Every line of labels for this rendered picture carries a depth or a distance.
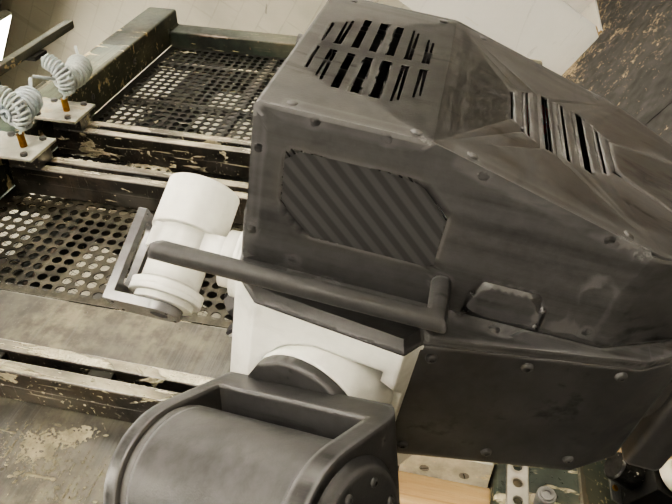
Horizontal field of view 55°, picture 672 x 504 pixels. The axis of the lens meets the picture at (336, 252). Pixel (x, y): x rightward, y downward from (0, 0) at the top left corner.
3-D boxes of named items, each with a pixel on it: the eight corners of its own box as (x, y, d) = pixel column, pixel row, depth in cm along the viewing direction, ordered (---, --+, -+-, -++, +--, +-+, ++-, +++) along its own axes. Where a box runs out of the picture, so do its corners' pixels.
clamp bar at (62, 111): (494, 216, 143) (515, 119, 128) (14, 151, 161) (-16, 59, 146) (495, 192, 151) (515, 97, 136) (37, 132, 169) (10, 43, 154)
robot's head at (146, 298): (215, 215, 54) (132, 199, 55) (180, 311, 51) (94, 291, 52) (234, 245, 60) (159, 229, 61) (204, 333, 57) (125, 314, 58)
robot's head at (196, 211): (259, 189, 55) (161, 165, 56) (222, 299, 51) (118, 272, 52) (266, 220, 61) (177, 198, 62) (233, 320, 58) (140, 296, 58)
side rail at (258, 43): (497, 98, 205) (503, 65, 198) (173, 63, 222) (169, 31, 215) (497, 88, 211) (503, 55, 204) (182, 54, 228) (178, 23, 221)
